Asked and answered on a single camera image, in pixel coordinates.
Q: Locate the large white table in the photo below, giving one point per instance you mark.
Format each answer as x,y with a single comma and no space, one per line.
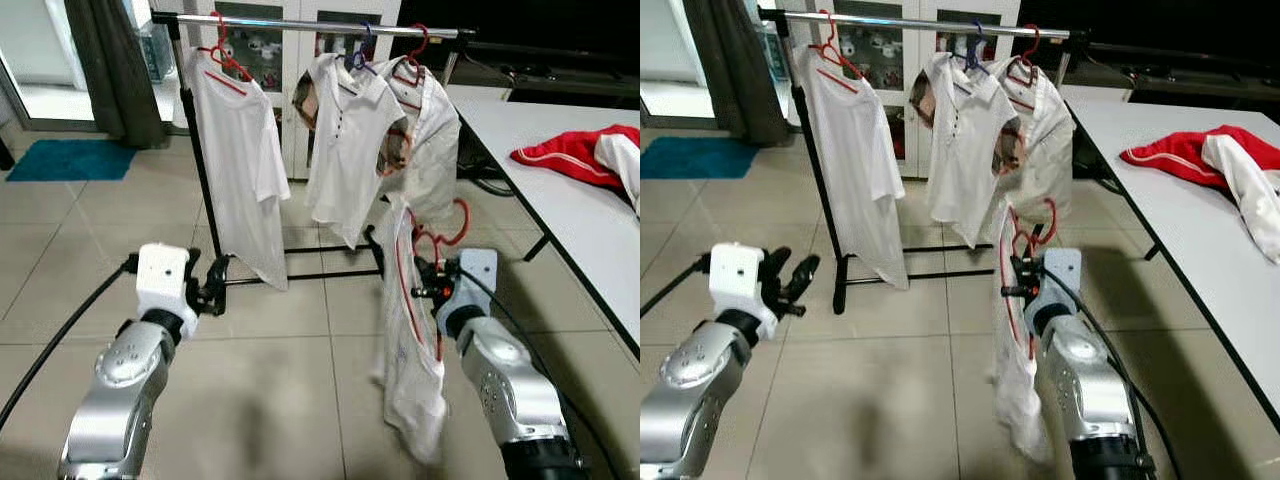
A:
560,230
1170,220

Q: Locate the teal floor mat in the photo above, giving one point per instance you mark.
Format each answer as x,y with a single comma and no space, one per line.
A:
700,158
70,160

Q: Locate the black clothes rack chrome rail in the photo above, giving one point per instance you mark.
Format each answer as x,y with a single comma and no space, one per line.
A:
920,22
300,24

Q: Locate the white shirt with red print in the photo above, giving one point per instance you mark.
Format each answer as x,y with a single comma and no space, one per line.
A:
410,390
1015,390

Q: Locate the white framed glass door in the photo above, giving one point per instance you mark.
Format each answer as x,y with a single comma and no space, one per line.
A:
35,50
665,50

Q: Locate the cream jacket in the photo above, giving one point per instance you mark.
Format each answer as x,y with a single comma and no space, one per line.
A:
1050,150
435,150

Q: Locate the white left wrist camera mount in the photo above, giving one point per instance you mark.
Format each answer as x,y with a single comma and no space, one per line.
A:
162,275
737,275

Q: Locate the dark television bench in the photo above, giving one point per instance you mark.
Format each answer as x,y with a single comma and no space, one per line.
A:
560,85
1180,85

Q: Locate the red garment with white stripe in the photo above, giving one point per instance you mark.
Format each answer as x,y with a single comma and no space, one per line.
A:
560,150
1170,155

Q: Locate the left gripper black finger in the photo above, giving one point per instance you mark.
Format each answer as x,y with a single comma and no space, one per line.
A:
776,270
194,270
804,278
218,278

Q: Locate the plain white shirt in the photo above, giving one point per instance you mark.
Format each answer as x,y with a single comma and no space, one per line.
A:
235,150
850,150

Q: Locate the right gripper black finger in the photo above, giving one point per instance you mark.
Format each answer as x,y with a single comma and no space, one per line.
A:
1016,292
1021,266
427,293
427,267

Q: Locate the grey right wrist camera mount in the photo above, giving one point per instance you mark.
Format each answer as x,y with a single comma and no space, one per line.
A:
475,275
1060,272

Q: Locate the large black television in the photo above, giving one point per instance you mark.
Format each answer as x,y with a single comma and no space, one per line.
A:
540,35
1160,30

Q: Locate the white polo shirt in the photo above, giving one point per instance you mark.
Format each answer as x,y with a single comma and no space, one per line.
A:
965,150
345,150

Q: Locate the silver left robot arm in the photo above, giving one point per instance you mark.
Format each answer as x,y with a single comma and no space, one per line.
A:
685,420
110,420

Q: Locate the dark grey curtain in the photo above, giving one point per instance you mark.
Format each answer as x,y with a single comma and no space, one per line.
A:
115,70
735,70

